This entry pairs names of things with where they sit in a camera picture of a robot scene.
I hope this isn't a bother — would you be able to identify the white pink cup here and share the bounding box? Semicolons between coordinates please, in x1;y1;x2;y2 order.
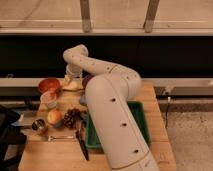
40;91;57;109

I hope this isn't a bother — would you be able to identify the green plastic tray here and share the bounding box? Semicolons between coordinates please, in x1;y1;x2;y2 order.
85;101;151;149

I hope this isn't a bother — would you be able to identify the purple bowl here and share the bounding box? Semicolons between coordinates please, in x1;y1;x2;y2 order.
82;75;94;89

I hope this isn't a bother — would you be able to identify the brown pine cone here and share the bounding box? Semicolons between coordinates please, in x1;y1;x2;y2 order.
63;108;82;129

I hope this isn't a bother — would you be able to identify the silver fork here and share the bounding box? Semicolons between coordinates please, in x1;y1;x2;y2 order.
47;136;75;141

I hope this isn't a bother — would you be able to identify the black handled knife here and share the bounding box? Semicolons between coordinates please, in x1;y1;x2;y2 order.
75;122;89;161

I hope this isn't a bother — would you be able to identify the black chair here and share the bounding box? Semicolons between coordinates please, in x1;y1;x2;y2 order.
0;105;27;171

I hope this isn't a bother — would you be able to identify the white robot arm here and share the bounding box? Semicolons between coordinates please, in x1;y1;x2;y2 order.
63;45;160;171

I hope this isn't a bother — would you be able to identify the red orange bowl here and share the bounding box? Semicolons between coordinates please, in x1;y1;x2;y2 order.
38;77;61;93

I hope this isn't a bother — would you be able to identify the small metal cup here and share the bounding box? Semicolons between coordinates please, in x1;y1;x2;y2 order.
32;119;47;135

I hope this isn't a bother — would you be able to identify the red yellow apple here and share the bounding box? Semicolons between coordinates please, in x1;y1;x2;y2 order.
47;109;62;125

